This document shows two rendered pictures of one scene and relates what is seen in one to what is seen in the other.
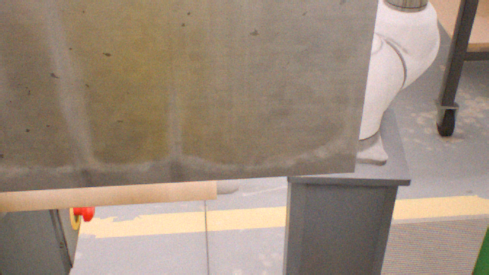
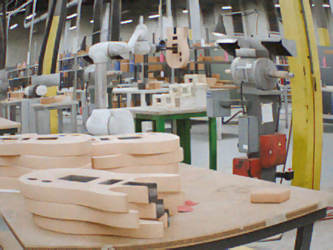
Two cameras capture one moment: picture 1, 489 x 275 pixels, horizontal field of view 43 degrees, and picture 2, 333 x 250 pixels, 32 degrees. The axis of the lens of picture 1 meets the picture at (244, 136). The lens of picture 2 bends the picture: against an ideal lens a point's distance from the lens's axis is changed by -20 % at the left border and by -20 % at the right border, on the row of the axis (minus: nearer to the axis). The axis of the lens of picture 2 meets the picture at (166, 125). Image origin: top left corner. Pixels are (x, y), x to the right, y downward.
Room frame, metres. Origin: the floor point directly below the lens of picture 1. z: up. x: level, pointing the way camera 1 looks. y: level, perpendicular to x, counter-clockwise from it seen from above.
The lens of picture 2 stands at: (3.07, 4.77, 1.31)
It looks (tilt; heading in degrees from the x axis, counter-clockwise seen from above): 5 degrees down; 246
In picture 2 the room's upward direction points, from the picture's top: 2 degrees counter-clockwise
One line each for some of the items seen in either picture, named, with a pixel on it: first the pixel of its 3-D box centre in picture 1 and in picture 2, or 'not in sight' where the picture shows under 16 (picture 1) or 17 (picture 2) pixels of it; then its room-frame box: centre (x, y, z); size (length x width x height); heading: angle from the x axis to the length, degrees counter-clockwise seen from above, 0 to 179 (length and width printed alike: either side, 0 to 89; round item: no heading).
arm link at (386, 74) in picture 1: (354, 78); (123, 124); (1.18, -0.25, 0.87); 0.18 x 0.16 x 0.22; 139
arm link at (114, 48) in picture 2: not in sight; (117, 48); (1.21, -0.28, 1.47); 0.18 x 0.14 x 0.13; 49
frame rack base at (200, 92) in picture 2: not in sight; (195, 97); (0.32, -0.72, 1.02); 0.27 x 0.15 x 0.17; 95
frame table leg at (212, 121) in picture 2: not in sight; (212, 163); (0.28, -0.51, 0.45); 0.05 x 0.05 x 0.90; 5
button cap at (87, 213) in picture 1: (80, 208); not in sight; (0.65, 0.24, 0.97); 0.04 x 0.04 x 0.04; 5
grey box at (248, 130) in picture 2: not in sight; (247, 115); (0.51, 0.51, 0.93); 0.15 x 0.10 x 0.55; 95
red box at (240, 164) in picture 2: not in sight; (246, 174); (0.52, 0.51, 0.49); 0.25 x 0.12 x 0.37; 95
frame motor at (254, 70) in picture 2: not in sight; (253, 73); (0.37, 0.43, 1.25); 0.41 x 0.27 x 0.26; 95
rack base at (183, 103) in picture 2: not in sight; (180, 102); (0.48, -0.71, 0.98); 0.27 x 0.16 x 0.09; 95
